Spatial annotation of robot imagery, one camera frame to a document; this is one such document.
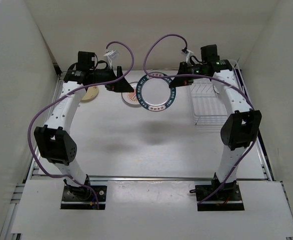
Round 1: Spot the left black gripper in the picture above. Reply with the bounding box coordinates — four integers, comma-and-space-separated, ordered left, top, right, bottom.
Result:
89, 65, 134, 93

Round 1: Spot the aluminium rail bar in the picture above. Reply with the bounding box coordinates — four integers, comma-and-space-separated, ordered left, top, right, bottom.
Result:
36, 173, 269, 182

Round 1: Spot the purple cable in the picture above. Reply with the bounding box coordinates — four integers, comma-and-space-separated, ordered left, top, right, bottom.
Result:
27, 41, 135, 208
143, 33, 256, 207

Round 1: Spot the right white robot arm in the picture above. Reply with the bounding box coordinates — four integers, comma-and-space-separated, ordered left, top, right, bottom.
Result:
169, 44, 262, 200

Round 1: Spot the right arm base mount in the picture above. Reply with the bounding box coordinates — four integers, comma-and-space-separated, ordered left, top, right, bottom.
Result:
189, 181, 245, 212

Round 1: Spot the white wire dish rack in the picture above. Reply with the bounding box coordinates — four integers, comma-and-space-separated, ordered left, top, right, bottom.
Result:
187, 78, 228, 127

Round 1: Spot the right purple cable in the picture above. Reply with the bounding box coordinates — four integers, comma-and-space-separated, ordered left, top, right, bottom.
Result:
143, 33, 256, 207

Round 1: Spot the white front board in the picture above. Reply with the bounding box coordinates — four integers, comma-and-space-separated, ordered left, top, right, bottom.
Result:
11, 180, 293, 240

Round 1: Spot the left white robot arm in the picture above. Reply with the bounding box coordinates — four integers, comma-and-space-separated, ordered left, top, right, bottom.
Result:
34, 51, 134, 201

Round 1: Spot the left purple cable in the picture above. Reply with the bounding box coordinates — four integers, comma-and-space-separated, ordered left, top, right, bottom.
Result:
27, 41, 135, 208

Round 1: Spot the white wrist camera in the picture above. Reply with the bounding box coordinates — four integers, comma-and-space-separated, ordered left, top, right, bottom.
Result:
103, 50, 119, 68
181, 47, 194, 64

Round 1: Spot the cream plate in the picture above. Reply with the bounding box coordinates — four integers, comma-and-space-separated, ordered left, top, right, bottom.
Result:
79, 85, 100, 102
79, 87, 100, 103

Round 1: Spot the orange sunburst plate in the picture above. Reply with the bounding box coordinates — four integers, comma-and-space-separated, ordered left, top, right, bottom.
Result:
121, 81, 141, 108

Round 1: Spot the green rim text plate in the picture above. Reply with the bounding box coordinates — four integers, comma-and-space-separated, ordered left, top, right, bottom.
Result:
135, 71, 177, 112

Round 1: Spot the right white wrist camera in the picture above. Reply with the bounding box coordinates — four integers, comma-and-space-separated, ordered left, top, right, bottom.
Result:
181, 47, 194, 64

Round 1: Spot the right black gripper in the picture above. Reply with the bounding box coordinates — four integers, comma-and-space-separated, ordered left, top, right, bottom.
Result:
169, 61, 208, 88

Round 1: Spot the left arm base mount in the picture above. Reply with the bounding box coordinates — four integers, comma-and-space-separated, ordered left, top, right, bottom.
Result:
60, 184, 107, 211

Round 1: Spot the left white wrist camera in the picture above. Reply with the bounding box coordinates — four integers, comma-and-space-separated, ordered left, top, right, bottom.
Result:
103, 50, 119, 68

